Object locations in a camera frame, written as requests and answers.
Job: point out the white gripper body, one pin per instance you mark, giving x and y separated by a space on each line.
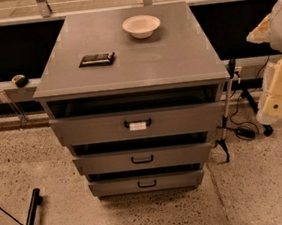
270 101

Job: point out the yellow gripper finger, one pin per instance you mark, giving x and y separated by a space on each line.
260 34

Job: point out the grey drawer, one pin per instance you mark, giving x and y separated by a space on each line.
146 183
148 158
137 124

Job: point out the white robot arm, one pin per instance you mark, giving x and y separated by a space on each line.
270 31

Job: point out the grey drawer cabinet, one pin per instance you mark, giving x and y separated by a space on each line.
175 66

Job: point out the grey top drawer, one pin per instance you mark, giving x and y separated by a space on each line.
137 124

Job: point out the grey bottom drawer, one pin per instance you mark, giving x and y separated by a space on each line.
146 183

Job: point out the black tripod leg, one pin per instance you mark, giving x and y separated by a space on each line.
246 94

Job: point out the reacher grabber tool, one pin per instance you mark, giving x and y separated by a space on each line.
221 142

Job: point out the white bowl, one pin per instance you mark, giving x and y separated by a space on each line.
141 26

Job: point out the dark snack bar packet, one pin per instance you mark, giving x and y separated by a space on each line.
97 59

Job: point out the yellow black tape measure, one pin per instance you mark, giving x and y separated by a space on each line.
20 81

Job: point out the black stand bar left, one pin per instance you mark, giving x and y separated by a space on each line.
36 199

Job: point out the black power adapter with cable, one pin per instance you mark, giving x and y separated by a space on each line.
245 130

